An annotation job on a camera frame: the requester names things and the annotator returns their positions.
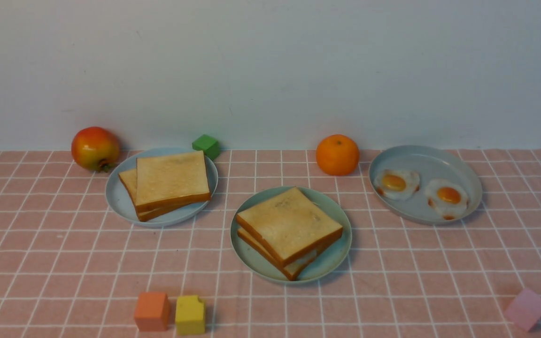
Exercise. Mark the teal center plate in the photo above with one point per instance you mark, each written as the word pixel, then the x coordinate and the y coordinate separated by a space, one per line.
pixel 323 265

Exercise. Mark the yellow notched block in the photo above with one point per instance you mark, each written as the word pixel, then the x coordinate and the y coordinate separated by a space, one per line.
pixel 190 315

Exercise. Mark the fried egg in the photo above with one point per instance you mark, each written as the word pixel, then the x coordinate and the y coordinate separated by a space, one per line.
pixel 397 184
pixel 308 258
pixel 450 201

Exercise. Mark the toast slice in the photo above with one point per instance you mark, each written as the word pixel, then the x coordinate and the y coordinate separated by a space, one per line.
pixel 291 271
pixel 173 179
pixel 289 222
pixel 129 180

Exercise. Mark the pink checkered tablecloth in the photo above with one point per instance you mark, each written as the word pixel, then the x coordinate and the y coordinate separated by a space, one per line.
pixel 72 268

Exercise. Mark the grey blue egg plate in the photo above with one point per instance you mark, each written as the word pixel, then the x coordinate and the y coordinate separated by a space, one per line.
pixel 430 163

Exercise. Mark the orange fruit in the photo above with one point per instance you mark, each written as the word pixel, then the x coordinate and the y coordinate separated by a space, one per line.
pixel 337 155

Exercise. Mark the pink cube block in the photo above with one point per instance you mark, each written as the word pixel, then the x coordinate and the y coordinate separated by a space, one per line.
pixel 525 310

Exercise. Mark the green cube block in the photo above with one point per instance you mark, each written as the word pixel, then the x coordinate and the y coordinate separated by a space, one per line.
pixel 207 144

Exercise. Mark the orange cube block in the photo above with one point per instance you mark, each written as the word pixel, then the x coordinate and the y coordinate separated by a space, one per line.
pixel 152 312

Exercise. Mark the red yellow apple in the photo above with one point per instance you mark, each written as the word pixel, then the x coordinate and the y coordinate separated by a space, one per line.
pixel 95 149

